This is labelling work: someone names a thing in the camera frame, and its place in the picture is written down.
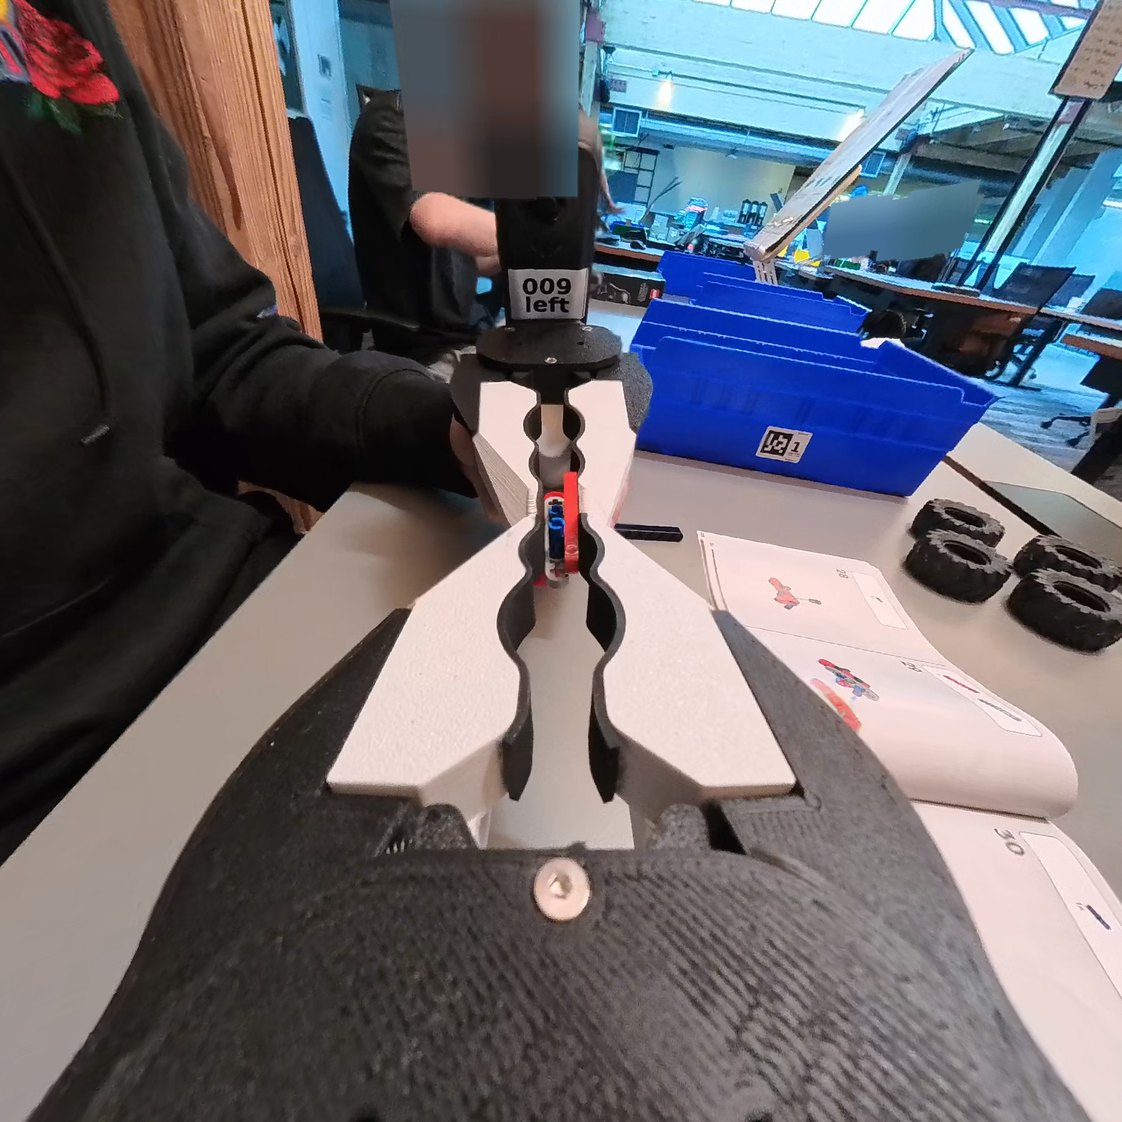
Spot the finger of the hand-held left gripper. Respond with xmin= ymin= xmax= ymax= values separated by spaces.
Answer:
xmin=471 ymin=381 xmax=551 ymax=526
xmin=564 ymin=383 xmax=637 ymax=520

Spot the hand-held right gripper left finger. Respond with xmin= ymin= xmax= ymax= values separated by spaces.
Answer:
xmin=325 ymin=517 xmax=537 ymax=845

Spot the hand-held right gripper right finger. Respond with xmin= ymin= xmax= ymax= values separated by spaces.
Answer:
xmin=583 ymin=515 xmax=798 ymax=844

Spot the red grey toy brick assembly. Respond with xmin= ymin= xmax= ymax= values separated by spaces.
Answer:
xmin=530 ymin=485 xmax=583 ymax=588

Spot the grey flat desk pad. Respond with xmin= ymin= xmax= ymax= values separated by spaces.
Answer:
xmin=979 ymin=478 xmax=1122 ymax=562

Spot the person's left hand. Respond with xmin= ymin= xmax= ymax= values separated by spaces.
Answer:
xmin=449 ymin=416 xmax=508 ymax=520

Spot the black cardboard box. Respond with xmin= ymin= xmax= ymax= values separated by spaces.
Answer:
xmin=588 ymin=263 xmax=667 ymax=308

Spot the white instruction booklet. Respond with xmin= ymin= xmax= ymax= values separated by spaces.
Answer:
xmin=696 ymin=529 xmax=1122 ymax=1061

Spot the blue storage bin with tag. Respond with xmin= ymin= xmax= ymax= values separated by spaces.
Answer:
xmin=630 ymin=337 xmax=999 ymax=496

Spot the wooden pillar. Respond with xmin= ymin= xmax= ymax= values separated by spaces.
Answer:
xmin=109 ymin=0 xmax=323 ymax=531

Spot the wooden background table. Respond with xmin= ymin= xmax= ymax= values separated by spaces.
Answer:
xmin=824 ymin=263 xmax=1049 ymax=372

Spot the slanted wooden board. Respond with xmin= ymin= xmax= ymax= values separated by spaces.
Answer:
xmin=745 ymin=47 xmax=975 ymax=264

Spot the person's black hoodie torso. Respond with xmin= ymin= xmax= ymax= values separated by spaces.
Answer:
xmin=0 ymin=0 xmax=369 ymax=864

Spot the black pole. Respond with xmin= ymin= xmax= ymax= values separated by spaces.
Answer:
xmin=972 ymin=94 xmax=1083 ymax=294

